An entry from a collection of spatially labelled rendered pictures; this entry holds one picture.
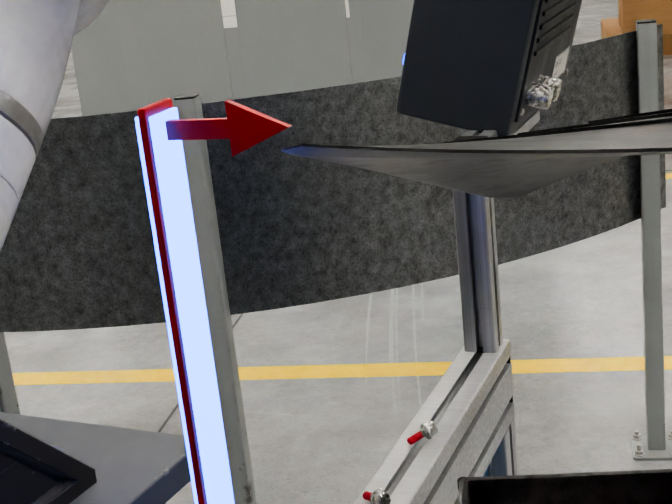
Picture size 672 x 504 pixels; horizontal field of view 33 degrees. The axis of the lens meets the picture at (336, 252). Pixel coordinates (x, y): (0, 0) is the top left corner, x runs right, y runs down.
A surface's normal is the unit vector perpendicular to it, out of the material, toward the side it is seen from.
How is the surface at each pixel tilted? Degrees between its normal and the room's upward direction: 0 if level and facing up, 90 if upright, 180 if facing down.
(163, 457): 0
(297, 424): 0
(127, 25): 90
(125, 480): 0
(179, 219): 90
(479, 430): 90
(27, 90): 89
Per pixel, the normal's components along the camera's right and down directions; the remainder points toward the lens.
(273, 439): -0.11, -0.95
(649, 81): -0.18, 0.31
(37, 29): 0.65, 0.19
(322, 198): 0.22, 0.26
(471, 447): 0.93, 0.01
